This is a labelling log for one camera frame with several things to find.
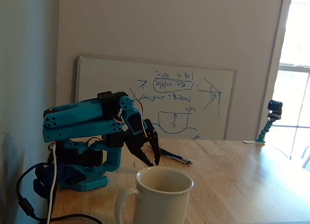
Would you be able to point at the black teal gripper body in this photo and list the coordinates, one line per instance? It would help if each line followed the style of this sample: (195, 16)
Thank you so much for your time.
(143, 140)

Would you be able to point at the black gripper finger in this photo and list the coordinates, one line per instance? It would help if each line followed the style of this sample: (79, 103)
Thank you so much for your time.
(138, 151)
(155, 146)

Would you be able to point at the dark blue pen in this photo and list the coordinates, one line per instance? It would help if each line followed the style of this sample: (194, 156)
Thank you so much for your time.
(176, 157)

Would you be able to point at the teal perforated robot base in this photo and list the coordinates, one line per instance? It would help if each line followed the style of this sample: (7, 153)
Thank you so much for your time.
(94, 183)

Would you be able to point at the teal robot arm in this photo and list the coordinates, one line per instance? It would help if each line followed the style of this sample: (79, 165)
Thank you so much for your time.
(80, 117)

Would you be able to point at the cream ceramic mug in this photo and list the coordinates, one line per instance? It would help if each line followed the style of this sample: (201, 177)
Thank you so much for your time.
(162, 199)

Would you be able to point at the whiteboard with blue writing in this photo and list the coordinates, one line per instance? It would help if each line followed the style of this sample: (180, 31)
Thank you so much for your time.
(109, 76)

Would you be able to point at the dark blue table clamp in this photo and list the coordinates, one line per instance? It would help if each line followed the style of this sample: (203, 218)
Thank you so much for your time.
(46, 180)

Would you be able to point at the teal flexible camera mount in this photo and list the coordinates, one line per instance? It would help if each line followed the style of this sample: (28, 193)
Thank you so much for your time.
(266, 128)

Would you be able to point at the small black camera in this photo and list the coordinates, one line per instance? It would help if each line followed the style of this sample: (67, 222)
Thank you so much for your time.
(275, 106)

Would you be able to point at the white window frame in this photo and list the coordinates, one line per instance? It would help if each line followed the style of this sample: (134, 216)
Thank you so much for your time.
(294, 66)

